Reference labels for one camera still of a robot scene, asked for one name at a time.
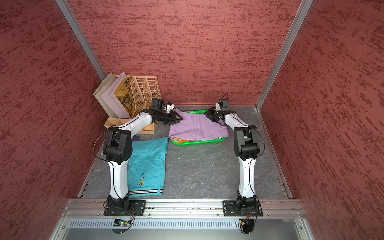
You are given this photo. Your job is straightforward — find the orange pants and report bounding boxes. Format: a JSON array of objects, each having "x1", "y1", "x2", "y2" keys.
[{"x1": 172, "y1": 138, "x2": 194, "y2": 144}]

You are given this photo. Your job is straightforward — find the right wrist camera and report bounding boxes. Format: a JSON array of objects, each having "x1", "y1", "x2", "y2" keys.
[{"x1": 215, "y1": 99, "x2": 231, "y2": 112}]

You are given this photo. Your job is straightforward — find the grey folder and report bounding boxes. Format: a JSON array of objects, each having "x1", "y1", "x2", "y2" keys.
[{"x1": 93, "y1": 73, "x2": 118, "y2": 119}]

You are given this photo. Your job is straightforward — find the aluminium corner post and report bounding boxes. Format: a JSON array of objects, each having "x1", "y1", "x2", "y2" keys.
[
  {"x1": 55, "y1": 0, "x2": 107, "y2": 80},
  {"x1": 256, "y1": 0, "x2": 313, "y2": 112}
]

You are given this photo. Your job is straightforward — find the khaki pants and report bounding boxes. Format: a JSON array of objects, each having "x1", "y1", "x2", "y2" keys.
[{"x1": 172, "y1": 138, "x2": 188, "y2": 143}]

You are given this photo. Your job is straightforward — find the right aluminium corner post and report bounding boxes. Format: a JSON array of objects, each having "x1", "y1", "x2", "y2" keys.
[{"x1": 256, "y1": 0, "x2": 313, "y2": 112}]

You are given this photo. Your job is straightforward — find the teal folded shorts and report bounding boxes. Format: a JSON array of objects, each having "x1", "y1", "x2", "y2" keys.
[{"x1": 127, "y1": 137, "x2": 169, "y2": 198}]

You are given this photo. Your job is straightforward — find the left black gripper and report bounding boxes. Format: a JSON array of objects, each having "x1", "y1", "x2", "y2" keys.
[{"x1": 157, "y1": 110, "x2": 183, "y2": 125}]

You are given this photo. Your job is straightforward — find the dark blue notebook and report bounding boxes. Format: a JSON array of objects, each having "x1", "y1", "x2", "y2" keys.
[{"x1": 132, "y1": 135, "x2": 140, "y2": 142}]

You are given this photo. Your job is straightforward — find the green plastic basket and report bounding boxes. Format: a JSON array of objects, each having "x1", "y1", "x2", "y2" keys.
[{"x1": 170, "y1": 110, "x2": 228, "y2": 146}]

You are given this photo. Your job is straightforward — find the lilac folder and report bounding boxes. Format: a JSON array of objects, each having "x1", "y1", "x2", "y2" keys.
[{"x1": 103, "y1": 72, "x2": 129, "y2": 119}]

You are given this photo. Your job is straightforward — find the left aluminium corner post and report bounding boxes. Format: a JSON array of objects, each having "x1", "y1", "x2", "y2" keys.
[{"x1": 55, "y1": 0, "x2": 107, "y2": 80}]

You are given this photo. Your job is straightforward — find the purple pants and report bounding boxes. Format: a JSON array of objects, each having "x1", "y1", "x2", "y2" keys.
[{"x1": 169, "y1": 109, "x2": 229, "y2": 142}]

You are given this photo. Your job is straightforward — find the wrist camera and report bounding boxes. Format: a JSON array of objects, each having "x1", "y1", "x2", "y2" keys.
[
  {"x1": 149, "y1": 98, "x2": 175, "y2": 114},
  {"x1": 215, "y1": 99, "x2": 231, "y2": 112}
]

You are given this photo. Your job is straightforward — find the beige plastic file organizer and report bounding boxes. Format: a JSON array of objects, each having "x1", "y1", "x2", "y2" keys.
[{"x1": 105, "y1": 74, "x2": 161, "y2": 129}]

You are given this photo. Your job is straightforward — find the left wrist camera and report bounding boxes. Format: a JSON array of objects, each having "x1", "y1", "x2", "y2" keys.
[{"x1": 149, "y1": 98, "x2": 175, "y2": 114}]

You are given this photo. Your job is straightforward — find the brown patterned book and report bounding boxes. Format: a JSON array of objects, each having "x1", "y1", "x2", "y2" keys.
[{"x1": 114, "y1": 76, "x2": 136, "y2": 118}]

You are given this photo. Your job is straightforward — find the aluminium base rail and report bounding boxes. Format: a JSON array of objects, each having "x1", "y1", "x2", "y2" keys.
[{"x1": 51, "y1": 199, "x2": 313, "y2": 240}]

